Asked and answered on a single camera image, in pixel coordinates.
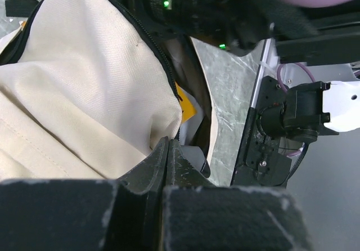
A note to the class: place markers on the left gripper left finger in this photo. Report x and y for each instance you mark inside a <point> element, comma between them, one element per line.
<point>122,214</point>

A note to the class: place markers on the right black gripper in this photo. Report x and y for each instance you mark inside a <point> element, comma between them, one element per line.
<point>236,26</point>

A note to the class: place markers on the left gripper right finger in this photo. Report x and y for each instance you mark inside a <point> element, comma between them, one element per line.
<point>199,216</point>

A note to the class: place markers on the white flower cover book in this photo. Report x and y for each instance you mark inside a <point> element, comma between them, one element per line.
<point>194,140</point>

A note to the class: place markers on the yellow treehouse children's book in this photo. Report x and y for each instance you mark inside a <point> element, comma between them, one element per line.
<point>188,109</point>

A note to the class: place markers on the beige canvas backpack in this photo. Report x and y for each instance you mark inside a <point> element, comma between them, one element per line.
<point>87,92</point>

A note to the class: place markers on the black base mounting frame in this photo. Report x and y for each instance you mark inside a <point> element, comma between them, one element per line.
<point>259,162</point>

